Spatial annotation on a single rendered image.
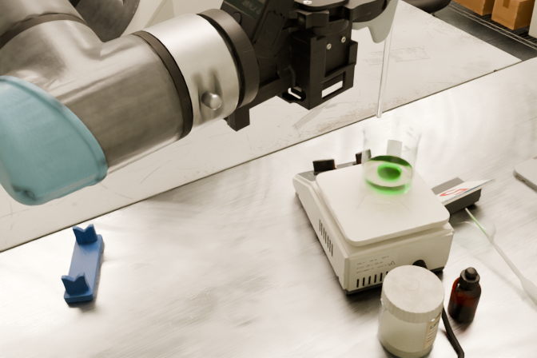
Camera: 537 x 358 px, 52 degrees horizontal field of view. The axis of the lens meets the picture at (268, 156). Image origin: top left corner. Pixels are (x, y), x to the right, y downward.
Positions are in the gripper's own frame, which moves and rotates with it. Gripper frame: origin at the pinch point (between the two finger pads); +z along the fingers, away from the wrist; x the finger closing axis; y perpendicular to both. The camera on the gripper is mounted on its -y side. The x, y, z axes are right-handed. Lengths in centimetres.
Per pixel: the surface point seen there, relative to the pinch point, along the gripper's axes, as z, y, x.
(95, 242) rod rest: -24.7, 35.0, -23.2
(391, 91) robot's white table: 31, 35, -20
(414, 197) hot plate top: 2.7, 26.0, 4.5
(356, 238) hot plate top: -6.7, 26.2, 4.0
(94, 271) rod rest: -27.1, 35.0, -18.9
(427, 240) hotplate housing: 0.3, 28.2, 8.4
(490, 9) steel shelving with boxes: 236, 107, -104
